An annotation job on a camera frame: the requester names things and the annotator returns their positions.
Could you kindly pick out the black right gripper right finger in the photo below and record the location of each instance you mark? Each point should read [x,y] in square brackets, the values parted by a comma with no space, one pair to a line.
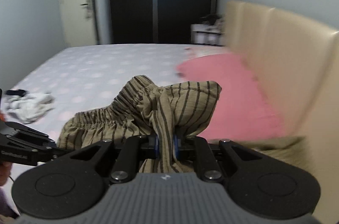
[258,183]

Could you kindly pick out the black item near white garment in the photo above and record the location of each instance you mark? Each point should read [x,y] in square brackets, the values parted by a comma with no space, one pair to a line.
[18,92]

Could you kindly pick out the brown striped garment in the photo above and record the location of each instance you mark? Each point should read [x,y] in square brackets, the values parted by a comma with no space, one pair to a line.
[142,108]

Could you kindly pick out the beige padded headboard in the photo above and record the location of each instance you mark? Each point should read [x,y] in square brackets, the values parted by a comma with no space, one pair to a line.
[295,60]

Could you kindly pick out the polka dot bed sheet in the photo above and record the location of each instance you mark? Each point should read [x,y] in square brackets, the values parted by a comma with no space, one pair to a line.
[87,78]

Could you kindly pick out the white crumpled garment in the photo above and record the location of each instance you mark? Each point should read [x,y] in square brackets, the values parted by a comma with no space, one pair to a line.
[30,107]

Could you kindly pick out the pink blanket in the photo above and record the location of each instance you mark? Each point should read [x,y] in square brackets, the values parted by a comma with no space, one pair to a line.
[242,112]

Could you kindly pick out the white bedside shelf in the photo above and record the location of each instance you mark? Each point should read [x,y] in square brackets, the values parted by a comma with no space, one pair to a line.
[209,31]

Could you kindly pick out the stack of folded clothes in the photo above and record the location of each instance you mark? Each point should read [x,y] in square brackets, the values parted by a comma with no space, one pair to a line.
[292,150]

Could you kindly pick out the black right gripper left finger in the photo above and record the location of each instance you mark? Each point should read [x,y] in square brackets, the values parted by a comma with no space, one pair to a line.
[78,180]

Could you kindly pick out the person left hand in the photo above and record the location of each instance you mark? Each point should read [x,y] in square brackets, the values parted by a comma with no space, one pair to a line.
[5,171]

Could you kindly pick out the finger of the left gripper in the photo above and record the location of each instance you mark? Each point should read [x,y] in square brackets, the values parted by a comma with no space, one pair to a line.
[44,148]
[22,128]

